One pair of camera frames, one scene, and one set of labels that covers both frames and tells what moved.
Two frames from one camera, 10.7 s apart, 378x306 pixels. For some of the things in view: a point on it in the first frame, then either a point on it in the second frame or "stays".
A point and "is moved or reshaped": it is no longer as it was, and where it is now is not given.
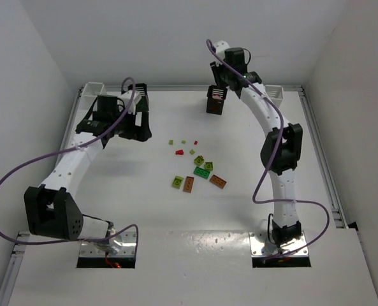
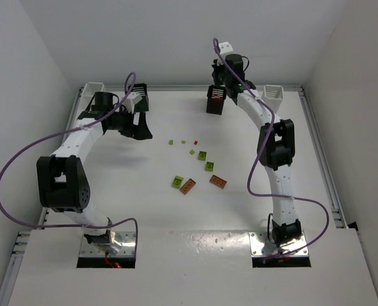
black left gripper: x=130 y=124 stays
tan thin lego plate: x=188 y=185 is moved or reshaped
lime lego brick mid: x=209 y=166 stays
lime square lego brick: x=199 y=160 is moved or reshaped
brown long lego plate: x=218 y=181 stays
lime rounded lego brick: x=177 y=182 stays
